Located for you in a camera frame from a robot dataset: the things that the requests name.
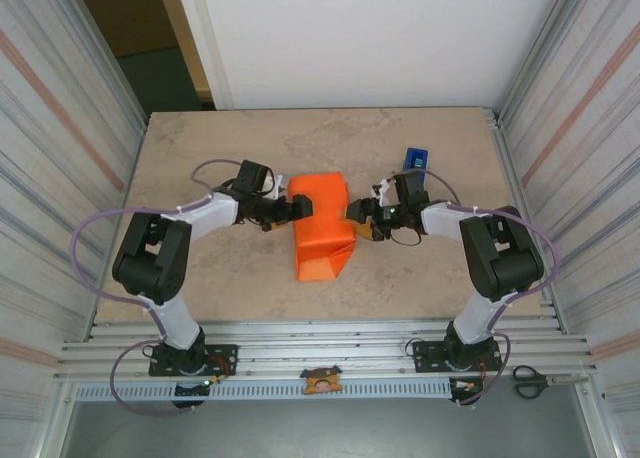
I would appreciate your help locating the orange cloth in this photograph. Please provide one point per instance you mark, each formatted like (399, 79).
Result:
(320, 238)

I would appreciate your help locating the blue tape dispenser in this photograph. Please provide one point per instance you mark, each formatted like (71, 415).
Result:
(416, 157)

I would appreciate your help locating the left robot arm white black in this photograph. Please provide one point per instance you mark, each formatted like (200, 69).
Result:
(210, 218)

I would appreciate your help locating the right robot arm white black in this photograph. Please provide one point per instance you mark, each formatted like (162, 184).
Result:
(442, 220)

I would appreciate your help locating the brown toy figure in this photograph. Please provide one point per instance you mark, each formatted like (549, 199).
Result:
(321, 380)

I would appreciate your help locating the black controller board green light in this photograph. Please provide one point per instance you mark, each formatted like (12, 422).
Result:
(192, 389)

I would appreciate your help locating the black controller board yellow plug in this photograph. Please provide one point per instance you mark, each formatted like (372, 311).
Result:
(462, 387)

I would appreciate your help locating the grey metal sheet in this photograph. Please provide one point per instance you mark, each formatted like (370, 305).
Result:
(325, 428)

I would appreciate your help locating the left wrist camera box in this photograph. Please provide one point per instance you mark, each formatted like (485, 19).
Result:
(276, 185)

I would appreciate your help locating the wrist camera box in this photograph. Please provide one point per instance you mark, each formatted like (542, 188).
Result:
(382, 188)
(276, 185)

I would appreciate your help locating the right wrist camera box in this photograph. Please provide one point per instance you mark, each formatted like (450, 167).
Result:
(382, 188)

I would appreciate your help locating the aluminium extrusion frame rails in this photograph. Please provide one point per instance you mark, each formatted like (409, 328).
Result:
(325, 348)

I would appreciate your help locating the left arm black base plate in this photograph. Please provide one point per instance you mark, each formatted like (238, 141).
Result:
(222, 358)

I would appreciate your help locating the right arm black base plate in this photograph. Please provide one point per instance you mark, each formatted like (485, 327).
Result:
(430, 355)

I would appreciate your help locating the corrugated translucent enclosure panel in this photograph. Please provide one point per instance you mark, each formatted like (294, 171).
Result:
(590, 178)
(50, 178)

